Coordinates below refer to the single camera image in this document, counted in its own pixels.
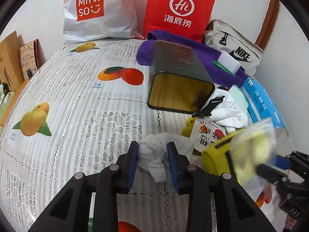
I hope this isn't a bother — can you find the white cloth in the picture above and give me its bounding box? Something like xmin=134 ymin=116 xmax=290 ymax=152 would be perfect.
xmin=138 ymin=132 xmax=197 ymax=183

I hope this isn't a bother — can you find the yellow Adidas mesh pouch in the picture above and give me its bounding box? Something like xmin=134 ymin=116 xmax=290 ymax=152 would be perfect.
xmin=201 ymin=129 xmax=243 ymax=178

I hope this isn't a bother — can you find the orange print snack sachet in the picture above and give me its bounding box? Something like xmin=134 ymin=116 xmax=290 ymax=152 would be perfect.
xmin=190 ymin=118 xmax=227 ymax=153

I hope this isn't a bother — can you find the clear bag with cotton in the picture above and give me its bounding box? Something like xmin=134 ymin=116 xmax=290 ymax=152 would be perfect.
xmin=229 ymin=117 xmax=294 ymax=208

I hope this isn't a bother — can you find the black watch strap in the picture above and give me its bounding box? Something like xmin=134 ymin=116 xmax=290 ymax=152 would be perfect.
xmin=191 ymin=95 xmax=226 ymax=119

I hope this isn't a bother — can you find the dark green tin box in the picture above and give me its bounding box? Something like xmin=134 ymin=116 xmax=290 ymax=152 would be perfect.
xmin=147 ymin=40 xmax=215 ymax=114

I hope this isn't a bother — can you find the blue tissue pack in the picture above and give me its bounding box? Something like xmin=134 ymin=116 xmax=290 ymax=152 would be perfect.
xmin=241 ymin=78 xmax=285 ymax=129

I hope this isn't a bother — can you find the mint green cloth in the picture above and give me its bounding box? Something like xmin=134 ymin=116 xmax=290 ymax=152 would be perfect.
xmin=228 ymin=85 xmax=249 ymax=112

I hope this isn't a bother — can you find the green carton box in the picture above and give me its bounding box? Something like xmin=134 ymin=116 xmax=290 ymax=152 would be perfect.
xmin=212 ymin=61 xmax=234 ymax=75

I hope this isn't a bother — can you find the white sponge block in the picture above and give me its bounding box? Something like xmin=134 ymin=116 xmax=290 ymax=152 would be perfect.
xmin=217 ymin=51 xmax=241 ymax=75

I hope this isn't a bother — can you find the white sock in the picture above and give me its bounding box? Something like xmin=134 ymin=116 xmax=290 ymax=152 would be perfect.
xmin=204 ymin=89 xmax=248 ymax=134

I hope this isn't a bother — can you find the fruit print tablecloth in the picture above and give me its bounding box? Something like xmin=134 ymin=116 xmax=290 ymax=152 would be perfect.
xmin=1 ymin=39 xmax=188 ymax=231

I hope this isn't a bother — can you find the purple towel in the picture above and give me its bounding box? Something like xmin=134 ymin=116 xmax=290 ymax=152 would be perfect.
xmin=136 ymin=30 xmax=248 ymax=87

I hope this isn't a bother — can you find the grey Nike pouch bag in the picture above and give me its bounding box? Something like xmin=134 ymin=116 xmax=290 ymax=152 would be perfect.
xmin=204 ymin=19 xmax=263 ymax=77

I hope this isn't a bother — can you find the patterned small card box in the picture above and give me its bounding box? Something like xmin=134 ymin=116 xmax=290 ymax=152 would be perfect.
xmin=19 ymin=39 xmax=46 ymax=80

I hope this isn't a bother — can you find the brown cardboard box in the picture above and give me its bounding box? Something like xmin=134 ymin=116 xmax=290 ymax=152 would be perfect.
xmin=1 ymin=31 xmax=24 ymax=92

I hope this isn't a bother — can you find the white Miniso plastic bag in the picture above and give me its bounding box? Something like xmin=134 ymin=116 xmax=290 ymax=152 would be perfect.
xmin=63 ymin=0 xmax=138 ymax=43

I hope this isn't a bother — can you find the red paper shopping bag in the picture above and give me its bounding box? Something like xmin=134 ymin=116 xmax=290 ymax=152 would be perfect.
xmin=143 ymin=0 xmax=215 ymax=42

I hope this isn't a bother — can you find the brown wooden door frame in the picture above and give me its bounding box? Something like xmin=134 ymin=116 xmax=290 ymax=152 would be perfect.
xmin=255 ymin=0 xmax=280 ymax=50

